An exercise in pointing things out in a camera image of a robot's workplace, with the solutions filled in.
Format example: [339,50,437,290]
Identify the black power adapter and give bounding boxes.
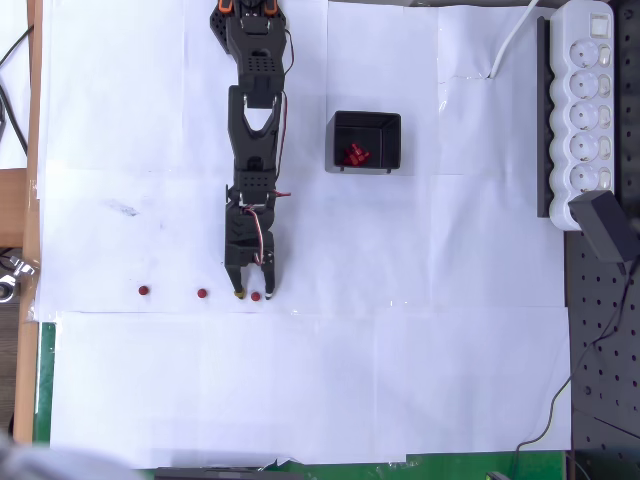
[568,189,634,264]

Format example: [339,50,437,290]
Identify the white power strip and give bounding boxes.
[548,0,615,232]

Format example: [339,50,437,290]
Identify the black open box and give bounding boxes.
[324,110,403,175]

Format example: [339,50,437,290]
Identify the blurred grey object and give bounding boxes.
[0,432,136,480]

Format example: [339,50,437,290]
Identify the black pegboard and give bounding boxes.
[563,0,640,480]

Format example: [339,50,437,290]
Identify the white power cable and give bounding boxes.
[488,0,541,80]

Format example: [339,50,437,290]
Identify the metal clamp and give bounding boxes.
[0,254,39,302]

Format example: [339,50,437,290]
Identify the white paper table cover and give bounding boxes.
[34,0,574,471]

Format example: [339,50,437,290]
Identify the thin black cable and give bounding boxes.
[508,262,640,474]

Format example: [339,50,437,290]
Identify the black camera device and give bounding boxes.
[154,466,305,480]

